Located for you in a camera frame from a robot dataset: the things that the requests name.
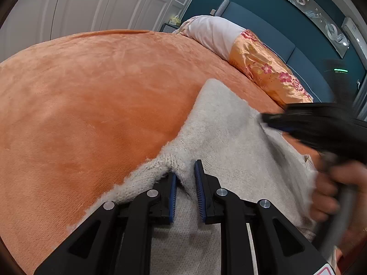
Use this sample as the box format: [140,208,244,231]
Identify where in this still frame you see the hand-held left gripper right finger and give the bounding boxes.
[194,159,337,275]

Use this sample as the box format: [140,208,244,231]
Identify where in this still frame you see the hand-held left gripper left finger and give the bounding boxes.
[34,173,178,275]

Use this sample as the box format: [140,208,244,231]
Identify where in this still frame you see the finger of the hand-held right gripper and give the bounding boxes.
[262,104,305,134]

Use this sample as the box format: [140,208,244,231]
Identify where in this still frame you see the grey fluffy sweater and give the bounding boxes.
[67,79,339,275]

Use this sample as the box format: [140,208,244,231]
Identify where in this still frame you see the person's right hand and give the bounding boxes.
[311,160,367,264]

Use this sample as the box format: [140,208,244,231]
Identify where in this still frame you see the orange floral satin cover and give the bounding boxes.
[228,29,314,108]

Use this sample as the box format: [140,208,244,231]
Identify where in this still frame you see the blue upholstered headboard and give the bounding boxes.
[216,1,336,104]

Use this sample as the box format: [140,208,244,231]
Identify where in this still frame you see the white air conditioner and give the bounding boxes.
[342,17,362,41]

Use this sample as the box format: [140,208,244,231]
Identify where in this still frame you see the white long pillow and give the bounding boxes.
[175,16,247,61]

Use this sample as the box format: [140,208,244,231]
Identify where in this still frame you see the orange plush blanket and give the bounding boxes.
[0,29,316,275]

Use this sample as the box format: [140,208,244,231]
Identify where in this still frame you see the dark nightstand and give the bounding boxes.
[161,23,180,34]

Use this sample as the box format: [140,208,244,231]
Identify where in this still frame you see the white wardrobe doors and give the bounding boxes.
[0,0,205,63]

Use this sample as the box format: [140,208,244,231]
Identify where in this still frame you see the long framed wall art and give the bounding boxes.
[264,0,351,59]

